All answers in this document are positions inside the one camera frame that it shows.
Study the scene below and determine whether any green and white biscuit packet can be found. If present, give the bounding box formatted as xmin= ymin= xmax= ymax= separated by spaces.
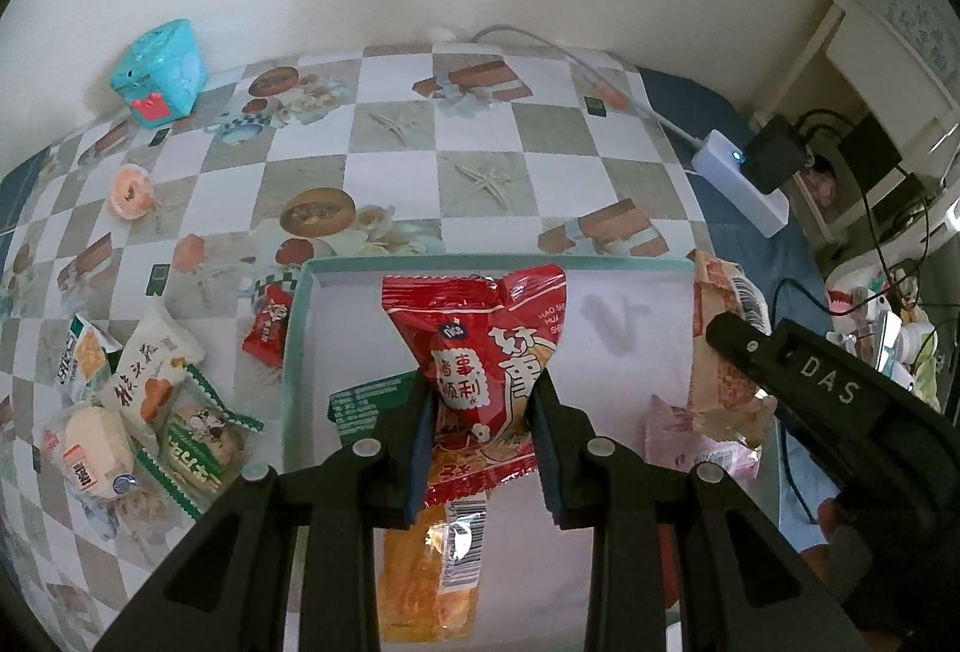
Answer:
xmin=328 ymin=382 xmax=413 ymax=454

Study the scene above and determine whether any red printed snack packet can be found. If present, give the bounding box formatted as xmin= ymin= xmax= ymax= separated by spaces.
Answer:
xmin=381 ymin=262 xmax=571 ymax=510

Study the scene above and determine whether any person's right hand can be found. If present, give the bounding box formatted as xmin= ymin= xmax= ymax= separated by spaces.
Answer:
xmin=817 ymin=498 xmax=852 ymax=542

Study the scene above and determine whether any white orange snack packet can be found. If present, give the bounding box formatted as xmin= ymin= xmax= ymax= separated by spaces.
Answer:
xmin=101 ymin=301 xmax=205 ymax=439

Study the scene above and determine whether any white green cracker packet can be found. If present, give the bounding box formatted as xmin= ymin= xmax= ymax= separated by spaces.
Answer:
xmin=51 ymin=314 xmax=125 ymax=405

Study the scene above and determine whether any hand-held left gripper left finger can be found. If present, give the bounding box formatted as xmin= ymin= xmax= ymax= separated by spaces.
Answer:
xmin=94 ymin=367 xmax=440 ymax=652

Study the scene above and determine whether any pink snack packet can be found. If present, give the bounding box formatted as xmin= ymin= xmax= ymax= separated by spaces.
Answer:
xmin=643 ymin=393 xmax=762 ymax=484

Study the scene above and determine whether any teal-rimmed white tray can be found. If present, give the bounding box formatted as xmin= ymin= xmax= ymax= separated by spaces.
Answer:
xmin=281 ymin=254 xmax=781 ymax=652

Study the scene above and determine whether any peach snack packet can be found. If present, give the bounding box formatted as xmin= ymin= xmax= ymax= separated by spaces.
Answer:
xmin=686 ymin=249 xmax=781 ymax=450

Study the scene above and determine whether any teal toy box red crown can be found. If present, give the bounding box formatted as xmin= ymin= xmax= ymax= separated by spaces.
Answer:
xmin=111 ymin=18 xmax=207 ymax=128

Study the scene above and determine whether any small red candy packet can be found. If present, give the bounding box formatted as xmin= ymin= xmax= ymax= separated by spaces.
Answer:
xmin=241 ymin=288 xmax=295 ymax=368

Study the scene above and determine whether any white shelf unit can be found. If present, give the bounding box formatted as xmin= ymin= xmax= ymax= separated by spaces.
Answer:
xmin=750 ymin=0 xmax=960 ymax=248

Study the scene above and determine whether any black power adapter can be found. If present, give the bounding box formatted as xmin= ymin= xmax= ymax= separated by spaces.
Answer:
xmin=741 ymin=113 xmax=811 ymax=196

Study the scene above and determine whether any green zigzag-edged snack packet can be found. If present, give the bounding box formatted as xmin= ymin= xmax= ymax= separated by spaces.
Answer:
xmin=133 ymin=363 xmax=265 ymax=522

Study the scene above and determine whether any clear bread packet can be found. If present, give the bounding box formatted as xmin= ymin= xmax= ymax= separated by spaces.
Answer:
xmin=41 ymin=401 xmax=158 ymax=503

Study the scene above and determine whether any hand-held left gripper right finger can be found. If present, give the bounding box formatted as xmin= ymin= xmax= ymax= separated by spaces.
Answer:
xmin=525 ymin=367 xmax=863 ymax=652

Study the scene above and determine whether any white power strip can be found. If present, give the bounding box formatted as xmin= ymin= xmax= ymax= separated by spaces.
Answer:
xmin=690 ymin=129 xmax=792 ymax=239

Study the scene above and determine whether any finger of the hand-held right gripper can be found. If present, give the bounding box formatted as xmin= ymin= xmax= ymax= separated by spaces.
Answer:
xmin=705 ymin=311 xmax=788 ymax=398

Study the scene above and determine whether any orange jelly cup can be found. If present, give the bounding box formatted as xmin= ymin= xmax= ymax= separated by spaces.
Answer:
xmin=109 ymin=163 xmax=157 ymax=220

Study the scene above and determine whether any white cable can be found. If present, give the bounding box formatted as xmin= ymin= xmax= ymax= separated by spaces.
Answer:
xmin=465 ymin=24 xmax=710 ymax=147

